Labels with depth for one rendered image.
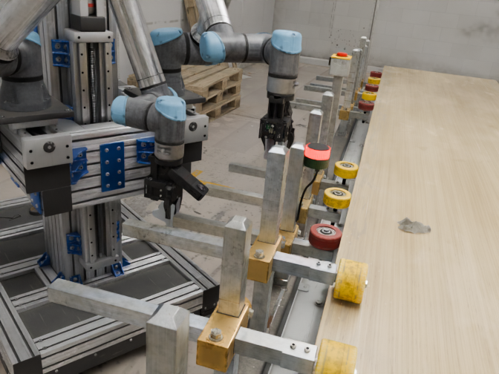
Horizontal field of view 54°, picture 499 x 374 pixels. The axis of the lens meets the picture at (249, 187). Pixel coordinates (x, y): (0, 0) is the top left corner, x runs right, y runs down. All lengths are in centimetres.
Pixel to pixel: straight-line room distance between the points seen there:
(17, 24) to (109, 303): 81
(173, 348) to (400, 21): 870
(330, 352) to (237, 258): 20
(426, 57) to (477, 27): 87
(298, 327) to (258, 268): 43
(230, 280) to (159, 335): 27
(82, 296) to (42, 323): 117
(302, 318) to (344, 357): 64
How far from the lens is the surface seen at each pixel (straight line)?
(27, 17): 139
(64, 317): 206
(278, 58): 124
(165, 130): 122
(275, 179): 96
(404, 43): 910
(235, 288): 78
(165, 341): 54
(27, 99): 162
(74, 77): 179
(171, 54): 180
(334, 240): 121
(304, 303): 146
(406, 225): 133
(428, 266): 120
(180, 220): 133
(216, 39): 127
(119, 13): 138
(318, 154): 118
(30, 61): 161
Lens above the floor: 148
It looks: 24 degrees down
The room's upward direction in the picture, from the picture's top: 5 degrees clockwise
